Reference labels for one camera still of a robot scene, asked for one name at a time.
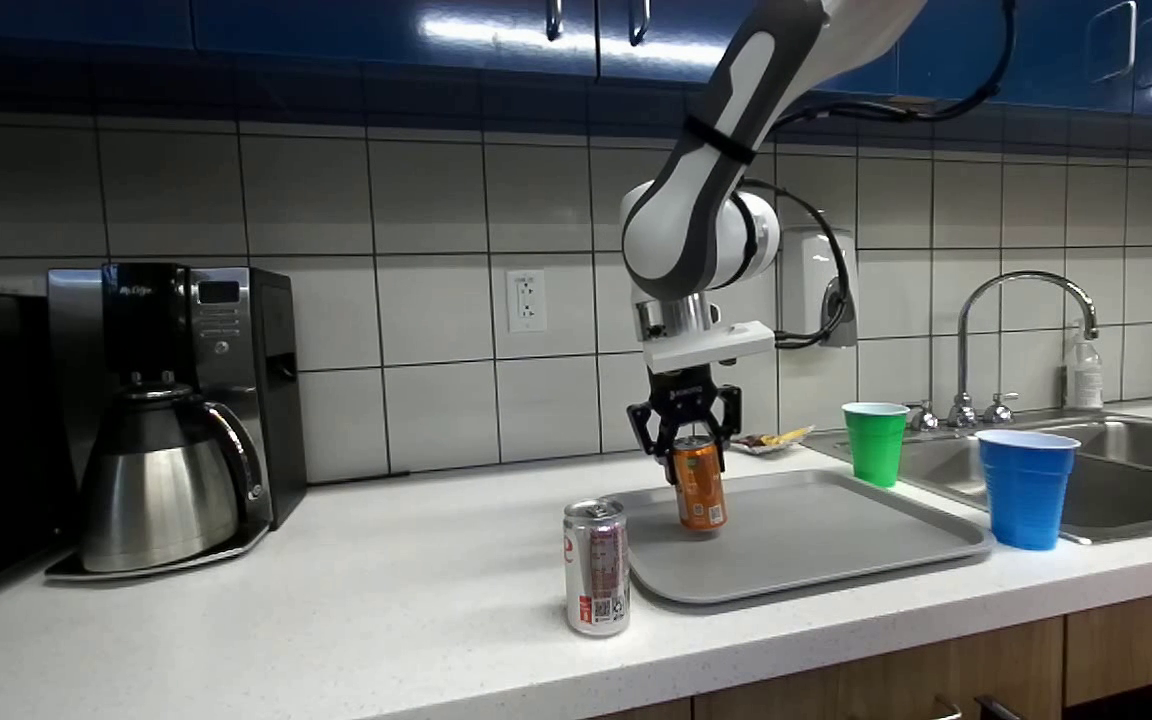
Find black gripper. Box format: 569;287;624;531
629;365;746;483

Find orange Fanta can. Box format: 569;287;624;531
672;440;727;536

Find silver Diet Coke can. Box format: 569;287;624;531
566;500;633;642

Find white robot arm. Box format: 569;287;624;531
620;0;923;482

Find grey plastic tray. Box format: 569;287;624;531
616;470;991;613

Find small dish with sponge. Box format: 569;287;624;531
727;426;815;457

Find white soap dispenser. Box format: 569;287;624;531
781;230;857;349

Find green plastic cup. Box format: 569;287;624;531
846;399;910;488

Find chrome sink faucet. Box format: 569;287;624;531
905;267;1105;436

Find blue plastic cup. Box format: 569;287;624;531
977;430;1075;552

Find clear soap bottle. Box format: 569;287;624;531
1063;338;1105;411

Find stainless steel sink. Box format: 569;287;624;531
810;411;1152;549

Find wooden lower cabinets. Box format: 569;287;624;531
606;597;1152;720

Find black coffee maker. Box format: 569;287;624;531
46;264;309;583

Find steel coffee carafe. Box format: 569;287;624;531
80;390;267;575

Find blue upper cabinets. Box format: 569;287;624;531
0;0;1152;154

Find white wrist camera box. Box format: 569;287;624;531
645;322;775;374

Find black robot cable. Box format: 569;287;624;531
741;0;1026;353

